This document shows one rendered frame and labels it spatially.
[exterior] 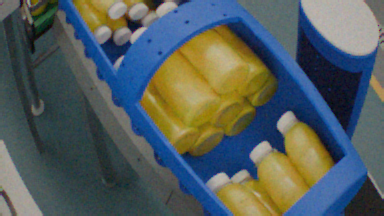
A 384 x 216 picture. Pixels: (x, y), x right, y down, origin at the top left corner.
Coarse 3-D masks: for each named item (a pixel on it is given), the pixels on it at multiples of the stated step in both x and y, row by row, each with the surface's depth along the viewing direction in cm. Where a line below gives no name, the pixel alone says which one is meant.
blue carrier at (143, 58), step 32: (64, 0) 134; (192, 0) 142; (224, 0) 119; (160, 32) 113; (192, 32) 112; (256, 32) 114; (96, 64) 127; (128, 64) 116; (160, 64) 113; (288, 64) 111; (128, 96) 118; (288, 96) 129; (320, 96) 112; (256, 128) 133; (320, 128) 122; (192, 160) 129; (224, 160) 131; (352, 160) 101; (192, 192) 114; (320, 192) 96; (352, 192) 106
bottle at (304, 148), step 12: (288, 132) 115; (300, 132) 113; (312, 132) 113; (288, 144) 114; (300, 144) 112; (312, 144) 112; (288, 156) 115; (300, 156) 112; (312, 156) 110; (324, 156) 110; (300, 168) 112; (312, 168) 110; (324, 168) 109; (312, 180) 110
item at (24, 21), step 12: (24, 12) 162; (24, 24) 161; (24, 36) 173; (36, 36) 181; (24, 48) 207; (24, 60) 214; (36, 60) 223; (36, 84) 234; (36, 96) 238; (36, 108) 244
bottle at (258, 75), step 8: (224, 24) 125; (224, 32) 123; (232, 32) 124; (232, 40) 122; (240, 40) 123; (240, 48) 122; (248, 48) 123; (248, 56) 121; (256, 56) 122; (248, 64) 120; (256, 64) 120; (264, 64) 122; (256, 72) 119; (264, 72) 121; (248, 80) 119; (256, 80) 122; (264, 80) 123; (240, 88) 121; (248, 88) 122; (256, 88) 124; (248, 96) 124
